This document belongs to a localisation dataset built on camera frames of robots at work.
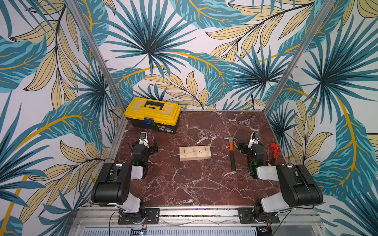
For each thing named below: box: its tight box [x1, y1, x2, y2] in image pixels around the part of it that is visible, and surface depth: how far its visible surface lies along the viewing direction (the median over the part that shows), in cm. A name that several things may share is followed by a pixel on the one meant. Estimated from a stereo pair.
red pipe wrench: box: [270, 142, 281, 166], surface depth 99 cm
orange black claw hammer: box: [223, 136, 237, 172], surface depth 97 cm
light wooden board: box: [179, 145, 212, 161], surface depth 94 cm
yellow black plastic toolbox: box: [124, 96, 182, 134], surface depth 99 cm
